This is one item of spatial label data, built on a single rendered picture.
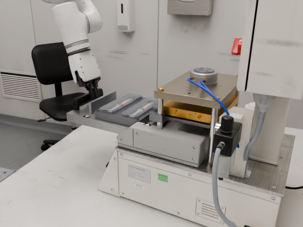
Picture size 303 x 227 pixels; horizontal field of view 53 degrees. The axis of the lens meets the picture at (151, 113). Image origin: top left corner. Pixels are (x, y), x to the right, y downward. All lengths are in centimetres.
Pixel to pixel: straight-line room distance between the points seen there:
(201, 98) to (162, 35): 175
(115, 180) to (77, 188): 15
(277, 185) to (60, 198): 63
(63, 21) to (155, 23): 149
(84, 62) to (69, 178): 40
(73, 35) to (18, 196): 54
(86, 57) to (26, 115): 242
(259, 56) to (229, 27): 170
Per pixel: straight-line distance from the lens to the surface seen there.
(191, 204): 87
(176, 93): 79
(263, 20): 67
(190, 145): 79
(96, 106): 105
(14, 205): 104
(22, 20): 316
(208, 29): 239
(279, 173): 85
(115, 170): 94
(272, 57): 67
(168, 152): 82
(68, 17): 107
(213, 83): 87
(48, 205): 101
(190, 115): 82
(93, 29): 112
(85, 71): 107
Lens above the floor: 135
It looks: 22 degrees down
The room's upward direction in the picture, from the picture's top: 1 degrees clockwise
